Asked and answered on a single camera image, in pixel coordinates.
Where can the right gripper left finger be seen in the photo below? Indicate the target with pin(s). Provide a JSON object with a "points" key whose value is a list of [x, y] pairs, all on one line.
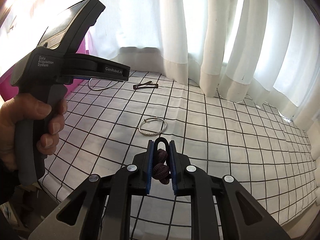
{"points": [[141, 183]]}

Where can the pink plastic bin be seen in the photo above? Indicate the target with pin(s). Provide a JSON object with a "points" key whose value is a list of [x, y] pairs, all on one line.
{"points": [[47, 74]]}

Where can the white sheer curtain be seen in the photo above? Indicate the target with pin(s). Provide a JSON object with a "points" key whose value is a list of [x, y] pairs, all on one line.
{"points": [[266, 49]]}

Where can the black bobby pin clip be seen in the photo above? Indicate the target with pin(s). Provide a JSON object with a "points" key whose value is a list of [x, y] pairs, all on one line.
{"points": [[148, 84]]}

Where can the dark braided hair clip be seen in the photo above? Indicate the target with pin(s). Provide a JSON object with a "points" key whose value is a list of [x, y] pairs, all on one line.
{"points": [[160, 154]]}

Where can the silver bangle with clasp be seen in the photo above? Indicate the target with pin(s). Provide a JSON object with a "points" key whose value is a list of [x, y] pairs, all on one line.
{"points": [[152, 126]]}

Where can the large silver bangle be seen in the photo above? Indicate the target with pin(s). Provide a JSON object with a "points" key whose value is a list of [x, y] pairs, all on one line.
{"points": [[100, 85]]}

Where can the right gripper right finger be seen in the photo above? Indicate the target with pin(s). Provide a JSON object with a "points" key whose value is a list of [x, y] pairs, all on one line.
{"points": [[181, 183]]}

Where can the person's left hand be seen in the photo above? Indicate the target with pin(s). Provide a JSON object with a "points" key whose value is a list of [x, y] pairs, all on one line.
{"points": [[18, 139]]}

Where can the white checkered tablecloth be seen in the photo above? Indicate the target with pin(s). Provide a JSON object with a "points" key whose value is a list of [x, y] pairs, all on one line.
{"points": [[264, 151]]}

